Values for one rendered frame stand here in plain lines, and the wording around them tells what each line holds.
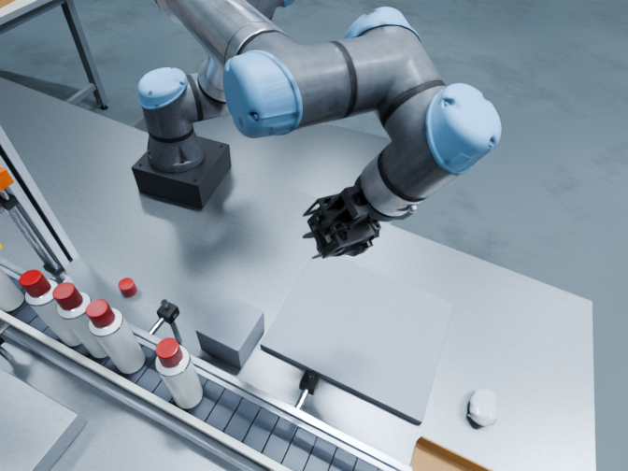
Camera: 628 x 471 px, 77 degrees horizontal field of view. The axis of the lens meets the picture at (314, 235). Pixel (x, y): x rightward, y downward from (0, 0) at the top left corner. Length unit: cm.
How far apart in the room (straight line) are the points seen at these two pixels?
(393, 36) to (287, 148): 94
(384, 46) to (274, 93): 13
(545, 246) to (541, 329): 154
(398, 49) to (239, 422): 65
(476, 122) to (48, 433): 81
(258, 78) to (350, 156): 101
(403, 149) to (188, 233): 78
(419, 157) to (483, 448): 65
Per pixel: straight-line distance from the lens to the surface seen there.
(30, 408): 91
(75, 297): 75
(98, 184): 130
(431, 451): 88
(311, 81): 38
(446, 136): 39
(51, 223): 103
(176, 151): 112
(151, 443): 87
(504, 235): 254
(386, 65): 42
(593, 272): 266
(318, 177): 125
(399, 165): 43
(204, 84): 105
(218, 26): 48
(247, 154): 133
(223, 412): 81
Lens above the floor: 165
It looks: 49 degrees down
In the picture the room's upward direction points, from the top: 7 degrees clockwise
